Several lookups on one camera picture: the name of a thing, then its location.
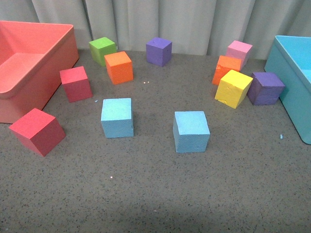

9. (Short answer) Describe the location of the light blue foam block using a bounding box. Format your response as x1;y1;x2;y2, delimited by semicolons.
173;111;210;153
101;98;134;138

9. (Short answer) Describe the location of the left orange foam block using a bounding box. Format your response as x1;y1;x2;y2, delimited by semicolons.
104;51;134;85

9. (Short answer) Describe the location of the orange foam block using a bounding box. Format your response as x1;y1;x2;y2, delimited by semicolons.
104;51;134;85
212;55;242;85

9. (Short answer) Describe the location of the rear purple foam block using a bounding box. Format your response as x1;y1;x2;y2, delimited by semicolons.
146;37;173;67

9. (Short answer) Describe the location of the purple foam block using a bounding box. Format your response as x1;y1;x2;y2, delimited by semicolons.
247;72;285;105
146;37;173;67

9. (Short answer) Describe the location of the yellow foam block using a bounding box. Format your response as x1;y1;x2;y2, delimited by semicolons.
215;70;253;109

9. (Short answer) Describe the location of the right orange foam block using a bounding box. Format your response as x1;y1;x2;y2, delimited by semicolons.
212;55;242;85

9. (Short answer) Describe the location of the rear red foam block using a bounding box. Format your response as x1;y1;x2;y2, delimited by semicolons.
60;66;93;102

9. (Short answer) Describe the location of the red foam block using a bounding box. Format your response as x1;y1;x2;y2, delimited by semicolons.
60;66;93;102
9;108;66;157

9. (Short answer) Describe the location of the green foam block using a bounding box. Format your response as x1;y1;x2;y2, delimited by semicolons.
89;37;117;67

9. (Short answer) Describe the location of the grey curtain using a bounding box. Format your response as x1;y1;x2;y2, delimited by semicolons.
0;0;311;59

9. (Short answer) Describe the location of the pink foam block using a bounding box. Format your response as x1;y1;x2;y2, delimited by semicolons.
225;40;253;69

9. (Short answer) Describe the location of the right purple foam block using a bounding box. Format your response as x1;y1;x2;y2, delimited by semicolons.
247;72;285;105

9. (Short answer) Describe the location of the front red foam block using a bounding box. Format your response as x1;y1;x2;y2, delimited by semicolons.
9;108;66;157

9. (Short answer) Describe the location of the red plastic bin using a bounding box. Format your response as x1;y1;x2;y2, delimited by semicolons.
0;21;79;123

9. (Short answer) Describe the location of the blue plastic bin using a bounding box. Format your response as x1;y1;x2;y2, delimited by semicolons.
264;35;311;144

